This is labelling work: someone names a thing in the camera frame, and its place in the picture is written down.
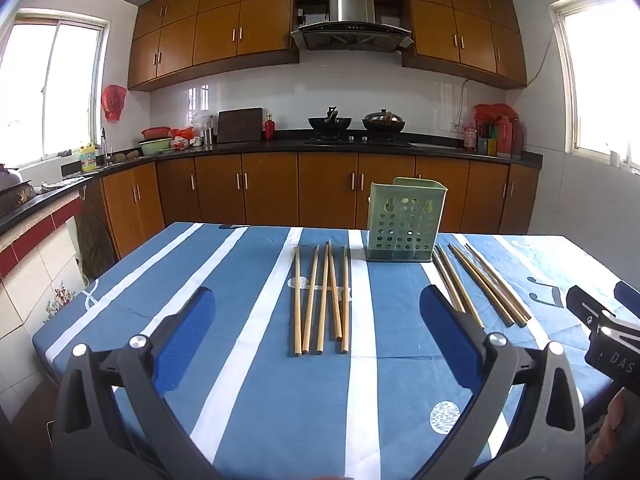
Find white wall cable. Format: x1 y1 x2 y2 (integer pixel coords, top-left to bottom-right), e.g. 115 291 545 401
455 20 556 128

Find dark lidded pot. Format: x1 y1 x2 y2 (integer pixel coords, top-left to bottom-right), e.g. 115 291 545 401
361 108 407 136

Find blue white striped tablecloth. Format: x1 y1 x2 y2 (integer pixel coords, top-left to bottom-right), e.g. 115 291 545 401
32 221 640 480

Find green perforated utensil holder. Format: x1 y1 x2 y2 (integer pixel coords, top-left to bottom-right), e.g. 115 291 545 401
364 176 448 263

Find wooden wall cabinets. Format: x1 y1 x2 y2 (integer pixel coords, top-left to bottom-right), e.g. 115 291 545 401
127 0 528 92

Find steel kettle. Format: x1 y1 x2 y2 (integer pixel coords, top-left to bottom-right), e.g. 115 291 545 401
0 164 23 191

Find green basin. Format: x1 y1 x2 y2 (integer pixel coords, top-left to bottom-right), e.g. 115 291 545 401
138 137 173 156

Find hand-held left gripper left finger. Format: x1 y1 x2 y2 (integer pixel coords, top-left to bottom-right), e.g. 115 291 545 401
52 286 221 480

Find red white plastic bag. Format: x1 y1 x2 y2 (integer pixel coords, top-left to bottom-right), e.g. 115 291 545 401
169 127 197 150

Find person's right hand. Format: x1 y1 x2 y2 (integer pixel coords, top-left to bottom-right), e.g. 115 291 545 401
589 389 640 466

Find window beside sink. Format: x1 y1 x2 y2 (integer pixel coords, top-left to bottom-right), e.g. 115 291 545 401
0 7 110 171

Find dark wooden cutting board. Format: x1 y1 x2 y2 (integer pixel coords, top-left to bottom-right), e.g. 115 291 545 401
216 107 264 144

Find round woven mat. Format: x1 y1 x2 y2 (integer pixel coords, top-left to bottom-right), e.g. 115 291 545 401
77 180 118 281

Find wooden base cabinets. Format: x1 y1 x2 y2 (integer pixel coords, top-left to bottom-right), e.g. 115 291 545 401
100 152 541 261

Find window beside bottles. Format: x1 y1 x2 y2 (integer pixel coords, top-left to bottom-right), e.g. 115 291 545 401
547 0 640 173

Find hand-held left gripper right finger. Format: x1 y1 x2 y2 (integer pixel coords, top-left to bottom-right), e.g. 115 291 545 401
419 284 586 480

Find hanging red plastic bag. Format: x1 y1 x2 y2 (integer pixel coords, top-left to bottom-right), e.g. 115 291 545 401
101 84 127 123

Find steel range hood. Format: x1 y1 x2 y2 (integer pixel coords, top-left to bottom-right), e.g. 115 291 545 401
290 0 415 53

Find large red plastic bag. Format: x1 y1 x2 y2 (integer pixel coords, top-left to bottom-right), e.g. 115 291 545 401
474 103 521 126

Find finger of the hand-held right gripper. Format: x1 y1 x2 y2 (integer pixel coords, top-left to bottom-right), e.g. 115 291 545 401
614 281 640 318
566 285 618 333

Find dark pan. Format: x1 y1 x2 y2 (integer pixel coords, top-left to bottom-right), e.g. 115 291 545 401
0 182 37 217

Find black gas stove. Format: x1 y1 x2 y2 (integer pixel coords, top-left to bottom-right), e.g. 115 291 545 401
302 134 413 148

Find black wok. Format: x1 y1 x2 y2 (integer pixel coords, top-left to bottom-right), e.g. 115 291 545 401
307 106 353 138

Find black kitchen countertop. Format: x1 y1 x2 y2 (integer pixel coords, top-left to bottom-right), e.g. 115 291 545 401
0 130 544 237

